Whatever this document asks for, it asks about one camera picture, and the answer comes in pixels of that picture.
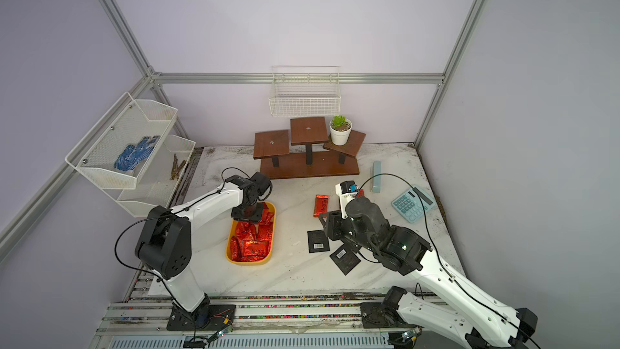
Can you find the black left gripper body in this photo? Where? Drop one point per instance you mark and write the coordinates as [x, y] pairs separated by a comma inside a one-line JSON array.
[[253, 213]]

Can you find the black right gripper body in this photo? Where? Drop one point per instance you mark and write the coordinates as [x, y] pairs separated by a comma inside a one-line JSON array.
[[343, 229]]

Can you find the yellow plastic storage box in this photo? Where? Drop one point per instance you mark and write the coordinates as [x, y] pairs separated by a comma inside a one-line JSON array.
[[249, 243]]

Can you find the black tea bag packet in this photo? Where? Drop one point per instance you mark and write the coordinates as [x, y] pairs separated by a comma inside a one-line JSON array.
[[317, 241], [345, 259]]

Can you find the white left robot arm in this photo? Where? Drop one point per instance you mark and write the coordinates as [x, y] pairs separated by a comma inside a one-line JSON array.
[[165, 242]]

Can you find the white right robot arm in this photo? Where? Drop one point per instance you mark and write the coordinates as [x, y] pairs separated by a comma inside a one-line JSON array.
[[469, 317]]

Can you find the teal calculator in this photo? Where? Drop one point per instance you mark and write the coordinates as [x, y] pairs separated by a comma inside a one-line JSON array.
[[414, 203]]

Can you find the pale green eraser block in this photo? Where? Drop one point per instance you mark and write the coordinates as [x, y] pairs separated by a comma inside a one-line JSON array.
[[376, 177]]

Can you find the brown wooden tiered stand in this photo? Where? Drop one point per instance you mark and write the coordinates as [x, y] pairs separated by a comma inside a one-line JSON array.
[[305, 151]]

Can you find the brown twig bundle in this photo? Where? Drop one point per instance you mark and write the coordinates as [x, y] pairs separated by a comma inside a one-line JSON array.
[[177, 168]]

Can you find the lower white mesh shelf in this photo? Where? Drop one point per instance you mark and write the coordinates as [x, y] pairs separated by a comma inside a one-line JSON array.
[[156, 187]]

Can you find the white mesh shelf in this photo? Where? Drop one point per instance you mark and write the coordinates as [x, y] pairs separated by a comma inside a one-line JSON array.
[[156, 187], [127, 121]]

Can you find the white potted green plant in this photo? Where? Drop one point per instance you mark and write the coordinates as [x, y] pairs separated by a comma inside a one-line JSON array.
[[340, 129]]

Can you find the blue dotted work glove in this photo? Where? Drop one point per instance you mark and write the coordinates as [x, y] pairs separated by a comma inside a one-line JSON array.
[[133, 155]]

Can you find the upper white mesh shelf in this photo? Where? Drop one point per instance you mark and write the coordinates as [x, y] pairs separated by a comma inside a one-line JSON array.
[[127, 121]]

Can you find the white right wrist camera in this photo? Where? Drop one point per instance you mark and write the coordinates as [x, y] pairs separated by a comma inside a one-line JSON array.
[[346, 192]]

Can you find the white wire wall basket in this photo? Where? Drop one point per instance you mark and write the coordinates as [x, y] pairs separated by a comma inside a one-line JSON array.
[[305, 91]]

